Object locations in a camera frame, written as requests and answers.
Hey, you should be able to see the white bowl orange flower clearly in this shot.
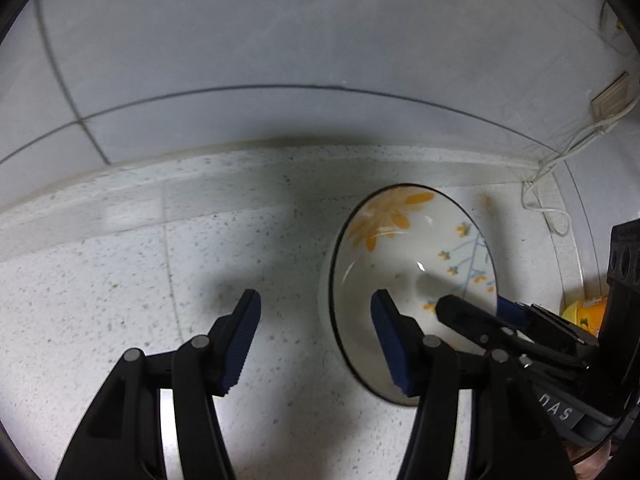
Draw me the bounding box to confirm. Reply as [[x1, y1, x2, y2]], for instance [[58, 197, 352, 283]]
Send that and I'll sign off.
[[318, 185, 498, 406]]

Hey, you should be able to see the white cable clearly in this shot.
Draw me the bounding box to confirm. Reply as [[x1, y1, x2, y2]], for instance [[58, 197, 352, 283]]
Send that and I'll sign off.
[[520, 95, 632, 236]]

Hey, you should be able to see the yellow container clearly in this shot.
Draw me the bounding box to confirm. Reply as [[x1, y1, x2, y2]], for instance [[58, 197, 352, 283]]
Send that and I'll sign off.
[[561, 296, 610, 338]]

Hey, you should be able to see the beige wall socket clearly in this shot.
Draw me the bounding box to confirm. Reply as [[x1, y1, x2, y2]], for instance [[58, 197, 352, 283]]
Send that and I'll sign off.
[[590, 72, 632, 118]]

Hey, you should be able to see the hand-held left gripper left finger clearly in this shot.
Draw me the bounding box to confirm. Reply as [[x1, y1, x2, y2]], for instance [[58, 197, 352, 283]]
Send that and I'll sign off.
[[55, 289, 262, 480]]

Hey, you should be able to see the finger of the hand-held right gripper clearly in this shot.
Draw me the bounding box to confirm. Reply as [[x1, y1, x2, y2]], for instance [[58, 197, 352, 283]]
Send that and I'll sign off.
[[436, 295, 590, 372], [496, 296, 599, 354]]

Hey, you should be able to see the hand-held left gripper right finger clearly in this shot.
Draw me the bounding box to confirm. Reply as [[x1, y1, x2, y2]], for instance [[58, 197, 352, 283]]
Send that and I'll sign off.
[[371, 290, 576, 480]]

